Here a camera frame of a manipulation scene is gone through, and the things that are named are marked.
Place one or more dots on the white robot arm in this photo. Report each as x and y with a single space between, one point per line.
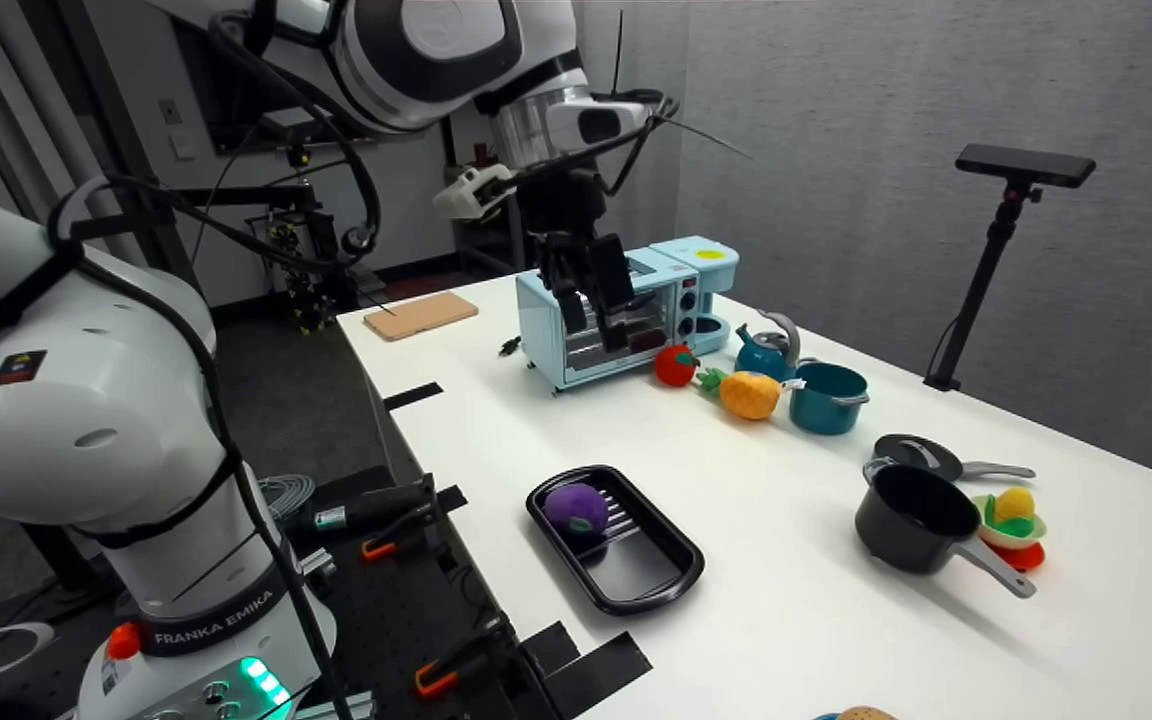
109 410

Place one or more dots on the orange toy carrot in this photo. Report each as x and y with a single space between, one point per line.
743 392

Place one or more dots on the wooden cutting board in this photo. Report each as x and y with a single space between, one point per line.
399 320

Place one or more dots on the orange clamp near base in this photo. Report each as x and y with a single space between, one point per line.
411 523

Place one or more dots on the purple plush eggplant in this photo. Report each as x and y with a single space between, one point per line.
578 508

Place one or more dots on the black camera on stand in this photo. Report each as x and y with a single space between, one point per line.
1024 180

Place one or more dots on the toy burger on blue plate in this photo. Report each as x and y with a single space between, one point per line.
858 713

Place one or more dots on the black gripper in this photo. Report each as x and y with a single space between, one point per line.
563 222

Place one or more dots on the toy food on red plate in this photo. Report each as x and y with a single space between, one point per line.
1013 525

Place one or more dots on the teal toy kettle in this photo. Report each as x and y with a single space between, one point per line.
768 352

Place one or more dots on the black pot with handle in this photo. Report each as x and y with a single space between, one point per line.
921 523

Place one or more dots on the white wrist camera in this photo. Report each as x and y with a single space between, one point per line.
475 193

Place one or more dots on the light blue toy kitchen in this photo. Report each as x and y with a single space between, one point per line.
673 284

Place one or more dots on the red toy tomato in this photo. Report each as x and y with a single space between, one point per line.
673 364

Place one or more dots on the teal toy pot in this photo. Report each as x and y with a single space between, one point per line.
827 399

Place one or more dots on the black rectangular tray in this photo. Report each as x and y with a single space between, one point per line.
637 561

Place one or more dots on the orange clamp front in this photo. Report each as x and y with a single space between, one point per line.
457 664

